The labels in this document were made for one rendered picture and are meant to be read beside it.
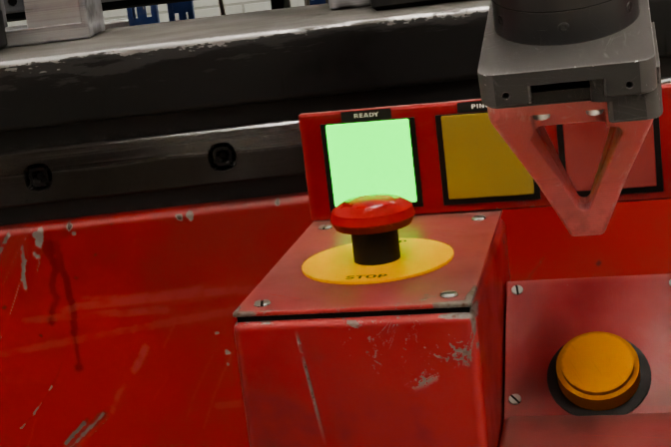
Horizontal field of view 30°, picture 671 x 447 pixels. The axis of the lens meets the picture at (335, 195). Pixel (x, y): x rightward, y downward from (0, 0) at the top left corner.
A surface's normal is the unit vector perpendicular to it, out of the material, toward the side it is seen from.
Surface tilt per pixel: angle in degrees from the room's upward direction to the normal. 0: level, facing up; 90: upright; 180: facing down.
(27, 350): 90
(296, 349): 90
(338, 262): 0
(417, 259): 0
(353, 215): 33
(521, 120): 126
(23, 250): 90
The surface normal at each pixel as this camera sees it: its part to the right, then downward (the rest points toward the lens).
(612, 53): -0.18, -0.87
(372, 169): -0.21, 0.23
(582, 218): -0.14, 0.62
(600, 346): -0.22, -0.66
